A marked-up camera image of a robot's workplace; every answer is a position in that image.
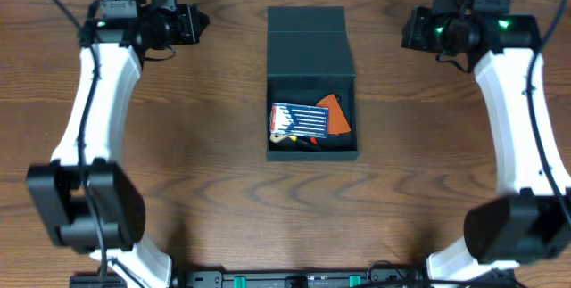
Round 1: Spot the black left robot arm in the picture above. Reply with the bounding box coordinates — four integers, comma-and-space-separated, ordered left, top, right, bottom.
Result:
26, 0, 210, 287

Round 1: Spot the black yellow screwdriver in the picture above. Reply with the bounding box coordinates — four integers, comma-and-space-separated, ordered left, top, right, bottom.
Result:
289, 136, 322, 152

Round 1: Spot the dark green box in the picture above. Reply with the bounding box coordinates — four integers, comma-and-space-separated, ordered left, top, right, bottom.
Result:
266, 6, 359, 161

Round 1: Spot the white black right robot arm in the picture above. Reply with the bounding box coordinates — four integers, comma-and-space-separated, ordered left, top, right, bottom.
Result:
401, 0, 570, 287

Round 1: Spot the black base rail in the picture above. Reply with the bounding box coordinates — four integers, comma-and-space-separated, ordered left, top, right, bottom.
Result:
68, 266, 525, 288

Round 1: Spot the orange scraper wooden handle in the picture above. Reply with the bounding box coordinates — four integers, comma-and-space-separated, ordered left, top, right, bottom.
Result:
269, 94, 352, 145

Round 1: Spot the blue precision screwdriver set case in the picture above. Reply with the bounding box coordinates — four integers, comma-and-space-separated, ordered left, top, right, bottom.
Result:
269, 103, 329, 138

